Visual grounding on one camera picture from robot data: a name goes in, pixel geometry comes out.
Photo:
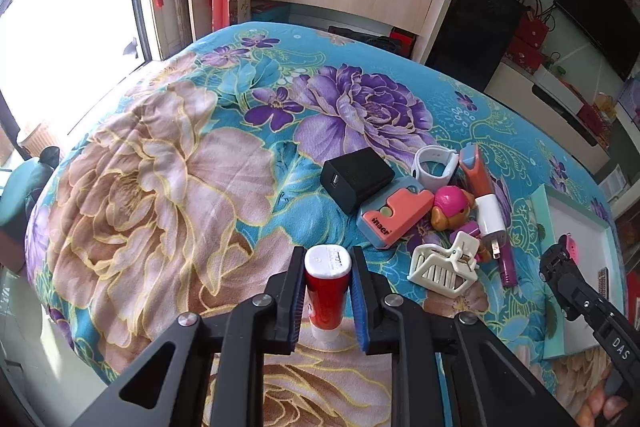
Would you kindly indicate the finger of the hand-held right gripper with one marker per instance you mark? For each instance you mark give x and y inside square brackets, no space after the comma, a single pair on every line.
[562,272]

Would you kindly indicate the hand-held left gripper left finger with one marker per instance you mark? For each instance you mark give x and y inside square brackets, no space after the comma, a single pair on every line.
[297,294]

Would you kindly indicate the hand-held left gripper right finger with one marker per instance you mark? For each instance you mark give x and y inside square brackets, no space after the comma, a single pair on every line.
[359,302]

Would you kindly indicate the red tube with white cap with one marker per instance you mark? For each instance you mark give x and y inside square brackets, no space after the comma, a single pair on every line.
[325,297]

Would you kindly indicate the small pink toy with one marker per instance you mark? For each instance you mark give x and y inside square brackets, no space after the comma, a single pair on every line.
[570,243]

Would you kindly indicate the teal shallow cardboard box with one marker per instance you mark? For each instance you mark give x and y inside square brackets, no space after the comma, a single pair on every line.
[585,227]

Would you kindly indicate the white hair claw clip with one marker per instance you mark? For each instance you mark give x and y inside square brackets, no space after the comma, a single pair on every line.
[435,274]

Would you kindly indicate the white plug adapter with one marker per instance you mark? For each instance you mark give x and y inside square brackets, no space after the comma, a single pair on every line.
[489,212]

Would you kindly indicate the orange and blue toy knife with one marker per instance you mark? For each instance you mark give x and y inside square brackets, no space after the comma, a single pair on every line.
[395,213]
[477,174]

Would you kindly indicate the black charger block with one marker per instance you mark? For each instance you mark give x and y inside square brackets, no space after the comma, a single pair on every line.
[357,177]

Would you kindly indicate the pink dog toy figure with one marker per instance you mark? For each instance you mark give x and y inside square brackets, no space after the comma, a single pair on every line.
[450,202]

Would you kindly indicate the white smartwatch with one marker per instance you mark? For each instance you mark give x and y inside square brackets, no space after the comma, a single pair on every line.
[440,179]

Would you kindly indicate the person's right hand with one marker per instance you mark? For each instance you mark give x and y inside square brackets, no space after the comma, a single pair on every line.
[597,407]

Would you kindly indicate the small grey rectangular item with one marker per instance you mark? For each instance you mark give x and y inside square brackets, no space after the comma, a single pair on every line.
[602,282]

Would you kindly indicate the flat red box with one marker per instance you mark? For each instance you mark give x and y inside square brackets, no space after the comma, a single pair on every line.
[587,117]

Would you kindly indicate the white television stand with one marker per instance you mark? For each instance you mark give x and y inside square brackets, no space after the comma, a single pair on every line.
[540,112]

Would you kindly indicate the red gift box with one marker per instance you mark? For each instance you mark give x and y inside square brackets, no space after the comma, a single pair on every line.
[522,57]

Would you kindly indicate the red gift bag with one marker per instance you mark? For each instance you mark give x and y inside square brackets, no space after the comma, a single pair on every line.
[535,27]

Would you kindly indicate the black water dispenser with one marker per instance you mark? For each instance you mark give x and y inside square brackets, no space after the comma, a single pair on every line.
[475,37]

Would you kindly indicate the black flat television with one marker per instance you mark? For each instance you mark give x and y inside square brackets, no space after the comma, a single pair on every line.
[600,17]

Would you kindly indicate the small red box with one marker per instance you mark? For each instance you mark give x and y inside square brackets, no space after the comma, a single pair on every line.
[402,42]

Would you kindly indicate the black floor exerciser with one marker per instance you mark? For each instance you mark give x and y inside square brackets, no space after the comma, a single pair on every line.
[360,38]

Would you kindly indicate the teal storage box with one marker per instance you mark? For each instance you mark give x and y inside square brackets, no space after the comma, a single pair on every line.
[270,12]

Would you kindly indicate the red paper bag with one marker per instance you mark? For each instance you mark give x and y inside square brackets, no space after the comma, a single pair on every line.
[220,9]

